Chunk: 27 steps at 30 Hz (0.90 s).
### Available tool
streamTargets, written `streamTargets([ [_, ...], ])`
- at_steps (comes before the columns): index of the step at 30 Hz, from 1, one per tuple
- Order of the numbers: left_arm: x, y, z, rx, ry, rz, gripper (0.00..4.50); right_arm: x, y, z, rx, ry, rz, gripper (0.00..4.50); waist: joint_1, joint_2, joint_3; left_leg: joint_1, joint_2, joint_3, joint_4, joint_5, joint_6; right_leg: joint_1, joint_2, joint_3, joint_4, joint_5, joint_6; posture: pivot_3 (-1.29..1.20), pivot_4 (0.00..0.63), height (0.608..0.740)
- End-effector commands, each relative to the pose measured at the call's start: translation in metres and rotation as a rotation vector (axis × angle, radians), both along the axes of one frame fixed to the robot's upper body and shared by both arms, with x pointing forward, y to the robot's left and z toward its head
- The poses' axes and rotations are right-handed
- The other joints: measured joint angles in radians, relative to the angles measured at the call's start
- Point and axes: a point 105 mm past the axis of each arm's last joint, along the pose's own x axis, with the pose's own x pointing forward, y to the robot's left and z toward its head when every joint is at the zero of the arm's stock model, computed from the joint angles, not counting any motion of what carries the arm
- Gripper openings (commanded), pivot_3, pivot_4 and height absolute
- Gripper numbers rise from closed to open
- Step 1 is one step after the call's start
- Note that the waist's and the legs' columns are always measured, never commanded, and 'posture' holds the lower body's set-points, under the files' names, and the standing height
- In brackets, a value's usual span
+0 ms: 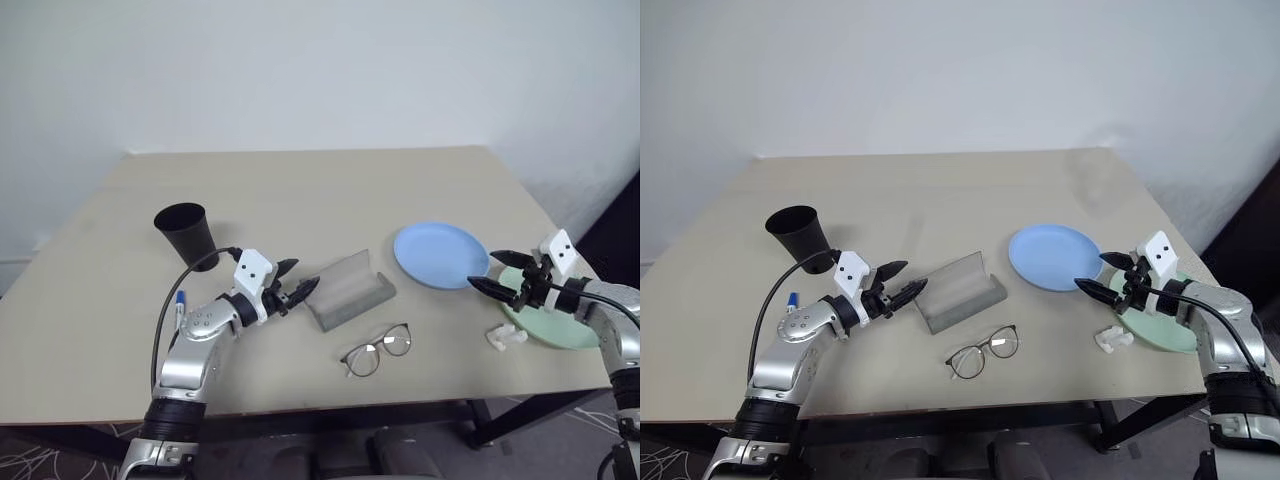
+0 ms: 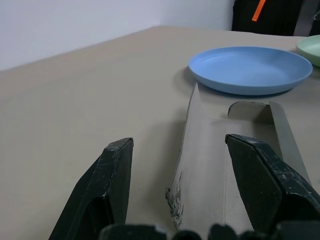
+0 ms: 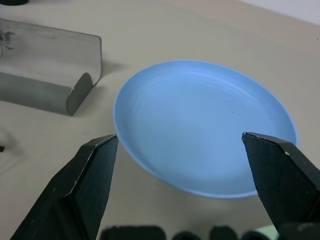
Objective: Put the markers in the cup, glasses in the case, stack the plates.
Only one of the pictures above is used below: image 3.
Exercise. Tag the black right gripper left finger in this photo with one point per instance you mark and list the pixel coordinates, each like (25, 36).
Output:
(75, 195)

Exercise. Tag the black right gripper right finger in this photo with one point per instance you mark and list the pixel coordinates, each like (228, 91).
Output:
(282, 180)

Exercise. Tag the blue round plate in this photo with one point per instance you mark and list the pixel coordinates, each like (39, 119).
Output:
(200, 125)

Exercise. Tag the grey rectangular case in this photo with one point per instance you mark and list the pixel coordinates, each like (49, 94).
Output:
(42, 75)

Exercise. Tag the black plastic cup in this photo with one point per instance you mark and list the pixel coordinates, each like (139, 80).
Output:
(12, 1)

